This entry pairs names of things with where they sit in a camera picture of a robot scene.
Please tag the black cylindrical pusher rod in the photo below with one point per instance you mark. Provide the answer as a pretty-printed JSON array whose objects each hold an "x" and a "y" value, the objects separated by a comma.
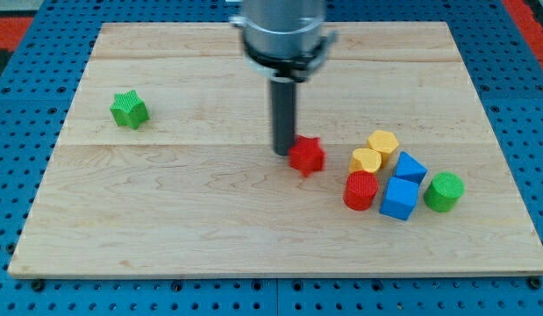
[{"x": 283, "y": 98}]

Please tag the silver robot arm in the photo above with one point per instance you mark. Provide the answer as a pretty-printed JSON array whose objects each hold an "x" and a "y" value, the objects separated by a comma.
[{"x": 284, "y": 41}]

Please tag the red star block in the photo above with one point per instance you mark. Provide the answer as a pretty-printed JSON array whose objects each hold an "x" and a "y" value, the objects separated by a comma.
[{"x": 306, "y": 155}]

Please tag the green star block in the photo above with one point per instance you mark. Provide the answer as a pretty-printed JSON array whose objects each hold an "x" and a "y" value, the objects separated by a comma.
[{"x": 128, "y": 109}]

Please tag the yellow heart block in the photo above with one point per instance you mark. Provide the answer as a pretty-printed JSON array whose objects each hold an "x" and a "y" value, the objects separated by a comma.
[{"x": 365, "y": 159}]

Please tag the yellow hexagon block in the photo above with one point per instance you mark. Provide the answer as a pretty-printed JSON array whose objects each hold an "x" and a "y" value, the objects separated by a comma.
[{"x": 383, "y": 142}]

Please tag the red cylinder block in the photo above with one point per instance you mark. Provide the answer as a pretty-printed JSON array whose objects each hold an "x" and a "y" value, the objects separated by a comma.
[{"x": 361, "y": 188}]

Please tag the wooden board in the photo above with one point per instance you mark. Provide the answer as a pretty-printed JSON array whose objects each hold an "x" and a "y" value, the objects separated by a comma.
[{"x": 197, "y": 192}]

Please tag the blue triangle block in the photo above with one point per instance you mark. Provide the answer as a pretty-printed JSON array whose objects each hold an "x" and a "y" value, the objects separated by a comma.
[{"x": 409, "y": 168}]

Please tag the blue cube block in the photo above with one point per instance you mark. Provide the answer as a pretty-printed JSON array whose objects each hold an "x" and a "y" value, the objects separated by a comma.
[{"x": 400, "y": 198}]

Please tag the green cylinder block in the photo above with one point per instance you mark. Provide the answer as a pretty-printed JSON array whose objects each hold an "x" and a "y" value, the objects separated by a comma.
[{"x": 444, "y": 191}]

